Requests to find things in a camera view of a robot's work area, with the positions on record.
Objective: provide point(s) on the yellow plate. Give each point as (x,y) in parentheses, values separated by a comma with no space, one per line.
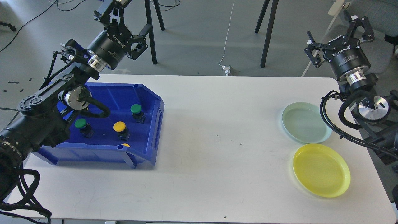
(321,170)

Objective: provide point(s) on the black tripod legs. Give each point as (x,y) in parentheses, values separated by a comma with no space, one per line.
(273,12)
(151,36)

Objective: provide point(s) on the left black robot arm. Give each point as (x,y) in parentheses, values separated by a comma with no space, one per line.
(47,115)

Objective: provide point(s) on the light green plate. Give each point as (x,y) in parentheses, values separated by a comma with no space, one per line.
(303,123)

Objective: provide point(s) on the green push button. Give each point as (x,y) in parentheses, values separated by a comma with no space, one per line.
(137,113)
(84,128)

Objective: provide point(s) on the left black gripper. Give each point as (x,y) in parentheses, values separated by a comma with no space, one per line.
(114,46)

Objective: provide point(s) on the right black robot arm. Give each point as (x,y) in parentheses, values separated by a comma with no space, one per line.
(361,107)

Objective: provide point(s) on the black tripod legs right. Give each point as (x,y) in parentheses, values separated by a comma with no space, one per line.
(273,12)

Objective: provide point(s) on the white power adapter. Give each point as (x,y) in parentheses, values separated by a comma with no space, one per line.
(230,71)

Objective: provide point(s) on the black tripod legs left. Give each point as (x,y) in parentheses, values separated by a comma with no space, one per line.
(151,36)

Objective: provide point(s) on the blue plastic bin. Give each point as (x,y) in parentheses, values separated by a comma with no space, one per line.
(104,145)

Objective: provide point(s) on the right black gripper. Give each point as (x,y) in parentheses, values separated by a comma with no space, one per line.
(343,53)

